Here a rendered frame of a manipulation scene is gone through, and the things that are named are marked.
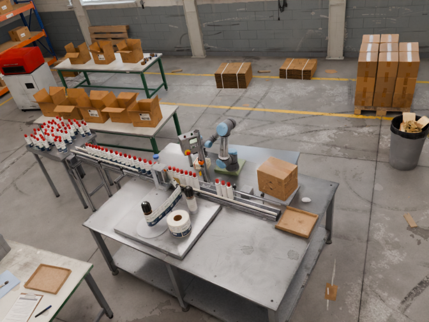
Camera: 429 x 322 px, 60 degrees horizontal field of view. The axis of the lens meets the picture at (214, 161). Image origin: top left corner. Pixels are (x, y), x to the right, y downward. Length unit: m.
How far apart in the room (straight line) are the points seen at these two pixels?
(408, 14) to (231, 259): 6.26
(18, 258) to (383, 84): 5.30
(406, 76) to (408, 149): 1.43
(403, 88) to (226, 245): 4.00
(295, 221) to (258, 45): 5.99
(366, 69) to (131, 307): 4.59
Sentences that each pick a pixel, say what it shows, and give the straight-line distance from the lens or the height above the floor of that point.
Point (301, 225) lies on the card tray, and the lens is 3.39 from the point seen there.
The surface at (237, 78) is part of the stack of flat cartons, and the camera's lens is 7.45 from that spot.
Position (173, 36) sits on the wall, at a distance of 9.63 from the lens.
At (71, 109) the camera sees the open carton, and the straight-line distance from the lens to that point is 5.86.
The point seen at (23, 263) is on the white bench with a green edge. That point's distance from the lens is 3.98.
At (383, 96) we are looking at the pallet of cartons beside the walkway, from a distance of 6.36.
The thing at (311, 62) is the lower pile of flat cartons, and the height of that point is 0.20.
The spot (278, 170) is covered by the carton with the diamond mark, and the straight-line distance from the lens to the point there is 3.50.
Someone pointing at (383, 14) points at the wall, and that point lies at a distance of 8.24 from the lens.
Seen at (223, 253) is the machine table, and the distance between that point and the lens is 3.25.
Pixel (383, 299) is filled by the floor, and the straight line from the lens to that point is 4.04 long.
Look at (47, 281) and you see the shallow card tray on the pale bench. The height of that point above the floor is 0.80.
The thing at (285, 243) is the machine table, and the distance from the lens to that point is 3.27.
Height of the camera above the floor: 3.33
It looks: 37 degrees down
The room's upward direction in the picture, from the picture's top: 11 degrees counter-clockwise
